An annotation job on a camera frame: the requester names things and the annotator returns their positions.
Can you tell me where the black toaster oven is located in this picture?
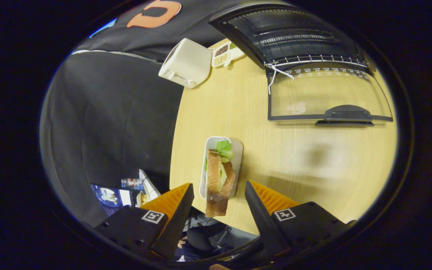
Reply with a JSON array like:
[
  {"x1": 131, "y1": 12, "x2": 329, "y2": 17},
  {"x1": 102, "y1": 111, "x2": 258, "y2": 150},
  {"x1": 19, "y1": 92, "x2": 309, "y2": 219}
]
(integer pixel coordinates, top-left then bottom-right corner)
[{"x1": 208, "y1": 3, "x2": 393, "y2": 126}]

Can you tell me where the computer monitor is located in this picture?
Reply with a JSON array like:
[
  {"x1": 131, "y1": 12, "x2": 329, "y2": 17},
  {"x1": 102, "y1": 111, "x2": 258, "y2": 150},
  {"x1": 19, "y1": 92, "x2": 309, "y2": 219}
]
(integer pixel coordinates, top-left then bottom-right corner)
[{"x1": 90, "y1": 184, "x2": 134, "y2": 216}]

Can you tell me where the white string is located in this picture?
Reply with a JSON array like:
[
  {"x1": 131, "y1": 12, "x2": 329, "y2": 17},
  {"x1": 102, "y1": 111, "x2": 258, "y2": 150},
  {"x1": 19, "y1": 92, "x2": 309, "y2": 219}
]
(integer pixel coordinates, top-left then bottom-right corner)
[{"x1": 265, "y1": 63, "x2": 294, "y2": 95}]

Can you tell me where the white bread toaster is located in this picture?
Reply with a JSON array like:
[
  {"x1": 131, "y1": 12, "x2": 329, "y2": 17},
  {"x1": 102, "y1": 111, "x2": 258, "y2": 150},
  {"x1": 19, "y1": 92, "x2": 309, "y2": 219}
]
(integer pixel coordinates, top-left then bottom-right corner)
[{"x1": 158, "y1": 38, "x2": 213, "y2": 89}]

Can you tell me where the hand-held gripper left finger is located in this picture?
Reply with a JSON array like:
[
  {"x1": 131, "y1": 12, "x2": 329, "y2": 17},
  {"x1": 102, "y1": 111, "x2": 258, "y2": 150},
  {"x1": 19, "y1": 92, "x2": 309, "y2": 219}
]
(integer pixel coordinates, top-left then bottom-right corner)
[{"x1": 94, "y1": 183, "x2": 195, "y2": 261}]

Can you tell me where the clear water bottle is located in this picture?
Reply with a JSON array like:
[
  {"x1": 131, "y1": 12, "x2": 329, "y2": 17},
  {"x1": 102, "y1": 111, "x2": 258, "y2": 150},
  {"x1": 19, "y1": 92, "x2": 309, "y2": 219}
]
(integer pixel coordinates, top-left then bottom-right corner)
[{"x1": 121, "y1": 178, "x2": 144, "y2": 190}]

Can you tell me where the black office chair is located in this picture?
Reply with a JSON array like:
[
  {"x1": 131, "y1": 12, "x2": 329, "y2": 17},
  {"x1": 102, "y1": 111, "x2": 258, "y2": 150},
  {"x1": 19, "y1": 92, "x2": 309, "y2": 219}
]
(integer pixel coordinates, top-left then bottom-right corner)
[{"x1": 186, "y1": 225, "x2": 231, "y2": 255}]

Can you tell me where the lettuce bread sandwich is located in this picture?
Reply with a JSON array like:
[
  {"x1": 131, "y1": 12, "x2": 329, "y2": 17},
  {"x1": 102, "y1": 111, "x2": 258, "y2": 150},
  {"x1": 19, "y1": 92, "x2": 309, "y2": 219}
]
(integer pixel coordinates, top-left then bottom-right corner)
[{"x1": 205, "y1": 140, "x2": 236, "y2": 218}]

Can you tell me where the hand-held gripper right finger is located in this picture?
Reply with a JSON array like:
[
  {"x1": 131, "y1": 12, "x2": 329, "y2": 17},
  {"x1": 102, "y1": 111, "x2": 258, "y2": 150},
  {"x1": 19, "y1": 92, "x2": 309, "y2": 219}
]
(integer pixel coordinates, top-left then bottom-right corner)
[{"x1": 244, "y1": 180, "x2": 357, "y2": 263}]

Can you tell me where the white rectangular tray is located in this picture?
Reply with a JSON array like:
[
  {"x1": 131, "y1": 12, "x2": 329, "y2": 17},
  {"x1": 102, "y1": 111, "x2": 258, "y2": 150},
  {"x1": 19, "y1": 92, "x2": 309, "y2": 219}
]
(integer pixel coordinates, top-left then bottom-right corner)
[{"x1": 199, "y1": 136, "x2": 244, "y2": 199}]

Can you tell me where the white divided seed dish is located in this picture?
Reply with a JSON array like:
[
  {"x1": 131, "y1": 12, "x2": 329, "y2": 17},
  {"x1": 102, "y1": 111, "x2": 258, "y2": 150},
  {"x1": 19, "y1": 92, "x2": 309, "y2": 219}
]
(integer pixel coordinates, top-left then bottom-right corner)
[{"x1": 210, "y1": 42, "x2": 246, "y2": 68}]

